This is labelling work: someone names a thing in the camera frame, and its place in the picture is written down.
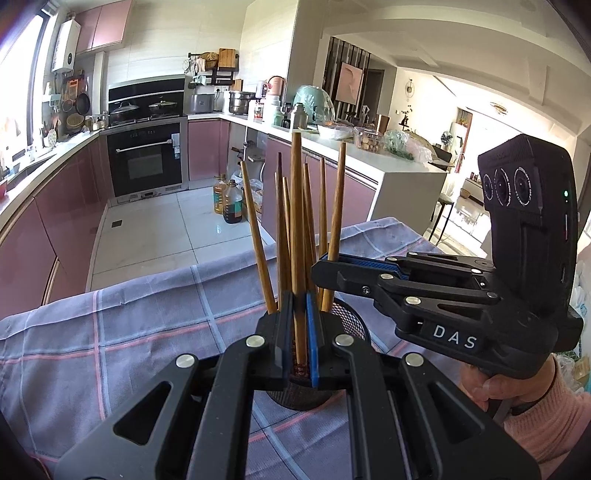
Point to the large kitchen window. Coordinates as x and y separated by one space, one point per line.
18 69

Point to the silver rice cooker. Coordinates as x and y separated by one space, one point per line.
203 104

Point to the pink wall cabinets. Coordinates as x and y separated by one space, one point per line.
104 23

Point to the framed wall art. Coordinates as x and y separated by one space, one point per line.
348 84

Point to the black lidded pot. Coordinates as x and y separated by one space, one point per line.
162 108
124 113

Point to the pink electric kettle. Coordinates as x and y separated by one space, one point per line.
276 86

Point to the blue plaid tablecloth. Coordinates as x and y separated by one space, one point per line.
115 332

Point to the pink base cabinets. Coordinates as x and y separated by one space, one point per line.
205 147
46 230

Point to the white bowl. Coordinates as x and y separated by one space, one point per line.
335 132

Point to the wall clock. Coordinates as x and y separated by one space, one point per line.
409 88

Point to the steel thermos bottle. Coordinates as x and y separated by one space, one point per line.
300 116

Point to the black integrated stove oven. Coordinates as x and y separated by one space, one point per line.
145 157

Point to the bunch of wooden chopsticks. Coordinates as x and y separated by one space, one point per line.
258 240

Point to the glass food container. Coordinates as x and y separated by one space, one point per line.
369 140

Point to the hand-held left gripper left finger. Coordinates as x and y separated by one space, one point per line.
279 350

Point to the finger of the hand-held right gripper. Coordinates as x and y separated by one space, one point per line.
351 284
369 264

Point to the black stool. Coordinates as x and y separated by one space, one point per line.
443 203

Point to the yellow oil bottle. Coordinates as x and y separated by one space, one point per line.
220 196

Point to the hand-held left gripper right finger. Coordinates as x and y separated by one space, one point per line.
313 350

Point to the person's right hand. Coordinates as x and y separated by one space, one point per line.
508 392

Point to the black wall rack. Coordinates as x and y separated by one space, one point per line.
212 76

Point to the black mesh utensil holder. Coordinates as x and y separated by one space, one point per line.
300 397

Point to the dark oil bottle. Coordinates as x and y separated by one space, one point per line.
233 205

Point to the hanging black pan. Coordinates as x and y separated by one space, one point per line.
82 104

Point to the red-tipped wooden chopstick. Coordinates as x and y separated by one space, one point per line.
298 230

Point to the white wall water heater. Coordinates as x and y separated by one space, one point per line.
65 44

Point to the clear plastic bag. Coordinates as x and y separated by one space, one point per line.
408 145

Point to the wooden cutting board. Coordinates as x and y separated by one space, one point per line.
226 59

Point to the steel steamer pot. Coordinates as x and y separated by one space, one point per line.
241 104

